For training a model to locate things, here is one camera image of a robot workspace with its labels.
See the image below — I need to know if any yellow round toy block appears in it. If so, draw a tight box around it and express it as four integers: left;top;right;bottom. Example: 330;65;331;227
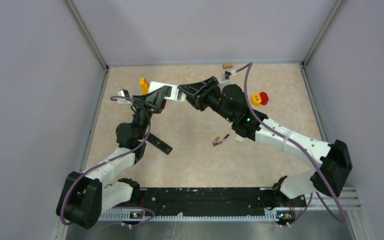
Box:
251;93;262;107

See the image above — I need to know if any small wooden block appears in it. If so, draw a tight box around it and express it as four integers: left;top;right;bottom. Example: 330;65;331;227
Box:
222;62;233;70

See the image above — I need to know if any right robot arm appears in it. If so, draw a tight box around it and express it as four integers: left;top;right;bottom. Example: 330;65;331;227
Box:
178;77;353;206

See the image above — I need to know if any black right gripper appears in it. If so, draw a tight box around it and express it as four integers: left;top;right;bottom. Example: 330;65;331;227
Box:
177;77;235;124

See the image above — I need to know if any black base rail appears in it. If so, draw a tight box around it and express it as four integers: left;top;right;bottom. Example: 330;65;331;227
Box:
115;187;307;226

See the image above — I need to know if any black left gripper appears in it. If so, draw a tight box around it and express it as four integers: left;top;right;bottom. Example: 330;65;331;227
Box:
130;85;170;140

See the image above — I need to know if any white battery cover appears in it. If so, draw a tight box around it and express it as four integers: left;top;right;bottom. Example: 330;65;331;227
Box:
235;135;244;142

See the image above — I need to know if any white remote control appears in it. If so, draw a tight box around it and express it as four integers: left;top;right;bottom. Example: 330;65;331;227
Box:
148;81;187;102

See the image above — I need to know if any red round toy block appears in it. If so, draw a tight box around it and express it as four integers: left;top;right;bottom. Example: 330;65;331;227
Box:
259;92;269;106

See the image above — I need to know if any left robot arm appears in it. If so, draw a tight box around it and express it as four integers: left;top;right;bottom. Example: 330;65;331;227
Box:
56;85;171;230

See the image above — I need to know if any yellow toy block plate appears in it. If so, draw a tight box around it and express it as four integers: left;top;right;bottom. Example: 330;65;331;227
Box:
139;77;150;95

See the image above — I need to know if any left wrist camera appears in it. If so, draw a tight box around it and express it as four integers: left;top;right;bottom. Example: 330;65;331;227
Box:
117;89;132;104

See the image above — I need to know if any black remote control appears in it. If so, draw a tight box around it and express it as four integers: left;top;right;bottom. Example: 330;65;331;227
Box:
147;133;173;155

